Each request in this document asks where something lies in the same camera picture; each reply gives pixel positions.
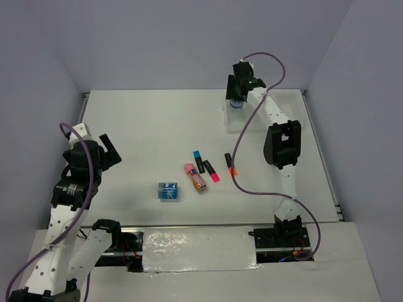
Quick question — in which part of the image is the round blue tape tin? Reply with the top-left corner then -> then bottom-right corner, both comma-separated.
229,99 -> 244,109

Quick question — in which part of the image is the blue tape roll pack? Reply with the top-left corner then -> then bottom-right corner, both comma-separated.
157,182 -> 179,202

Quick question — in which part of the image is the orange highlighter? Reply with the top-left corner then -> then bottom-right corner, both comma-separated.
224,153 -> 237,176

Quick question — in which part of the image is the blue highlighter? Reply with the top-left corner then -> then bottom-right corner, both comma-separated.
193,150 -> 205,174

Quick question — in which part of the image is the pink highlighter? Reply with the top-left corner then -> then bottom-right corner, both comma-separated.
203,160 -> 220,182

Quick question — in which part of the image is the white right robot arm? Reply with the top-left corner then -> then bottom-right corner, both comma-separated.
226,61 -> 302,246

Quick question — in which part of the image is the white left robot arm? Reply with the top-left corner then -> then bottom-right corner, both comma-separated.
6,134 -> 123,301

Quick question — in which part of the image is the clear right container bin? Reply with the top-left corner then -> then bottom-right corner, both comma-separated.
272,91 -> 306,130

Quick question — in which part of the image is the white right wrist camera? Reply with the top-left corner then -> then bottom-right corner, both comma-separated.
239,60 -> 254,76

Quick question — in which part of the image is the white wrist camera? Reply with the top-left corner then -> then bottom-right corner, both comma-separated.
68,123 -> 93,145
239,60 -> 254,76

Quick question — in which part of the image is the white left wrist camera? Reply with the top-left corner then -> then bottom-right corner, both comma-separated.
68,123 -> 93,145

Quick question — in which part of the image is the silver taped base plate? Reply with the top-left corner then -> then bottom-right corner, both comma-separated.
142,226 -> 258,272

